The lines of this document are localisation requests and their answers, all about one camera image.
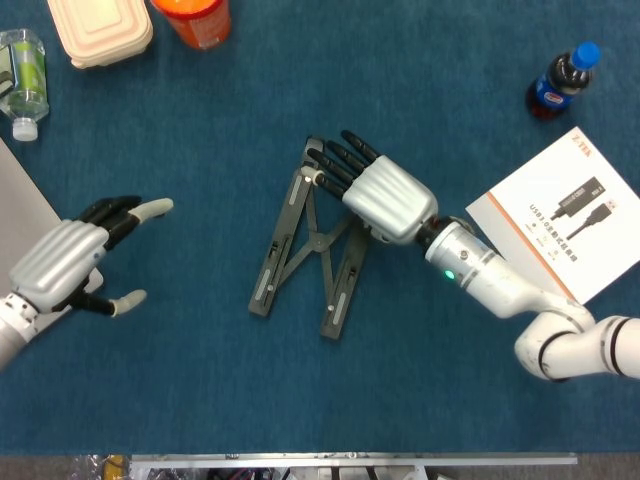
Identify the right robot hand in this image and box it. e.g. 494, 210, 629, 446
305, 129, 440, 246

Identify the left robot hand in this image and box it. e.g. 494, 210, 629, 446
8, 195, 175, 319

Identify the black folding laptop stand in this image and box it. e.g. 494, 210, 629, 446
248, 133, 381, 341

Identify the grey closed laptop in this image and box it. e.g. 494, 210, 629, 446
0, 135, 105, 331

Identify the clear green-label water bottle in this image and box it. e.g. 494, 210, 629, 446
0, 28, 51, 142

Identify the blue felt table cloth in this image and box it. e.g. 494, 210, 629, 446
0, 0, 640, 457

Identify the cola bottle with blue cap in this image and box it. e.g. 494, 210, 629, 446
524, 41, 602, 122

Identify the crumpled clear plastic bag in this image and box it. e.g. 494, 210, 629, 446
69, 454, 109, 480

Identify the yellow object under table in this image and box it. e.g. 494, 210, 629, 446
102, 454, 126, 480

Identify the beige lidded food container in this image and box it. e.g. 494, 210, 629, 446
46, 0, 155, 70

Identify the white USB cable box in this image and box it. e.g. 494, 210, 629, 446
464, 125, 640, 305

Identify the aluminium frame rail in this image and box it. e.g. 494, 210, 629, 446
129, 452, 579, 480

